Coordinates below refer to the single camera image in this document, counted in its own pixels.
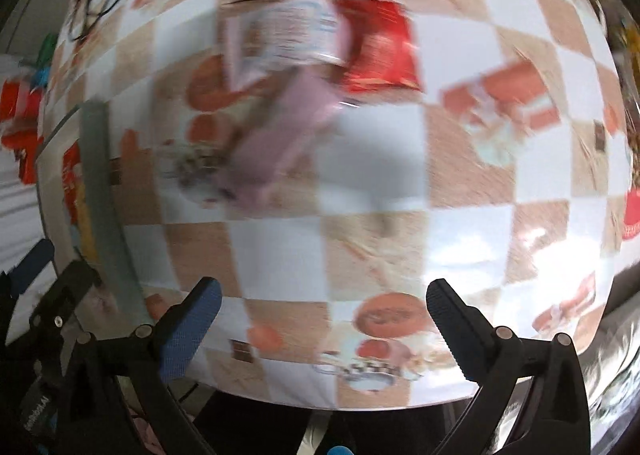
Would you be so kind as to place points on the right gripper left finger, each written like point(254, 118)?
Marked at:
point(96, 416)

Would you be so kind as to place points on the red foil snack bag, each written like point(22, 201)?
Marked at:
point(382, 54)

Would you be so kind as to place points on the mauve pink snack wrapper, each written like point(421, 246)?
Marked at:
point(306, 105)

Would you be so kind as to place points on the grey cardboard box tray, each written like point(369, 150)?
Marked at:
point(87, 125)

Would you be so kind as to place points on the red kitkat style bar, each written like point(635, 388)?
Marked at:
point(71, 159)

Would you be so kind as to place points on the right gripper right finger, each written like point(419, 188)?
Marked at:
point(554, 418)

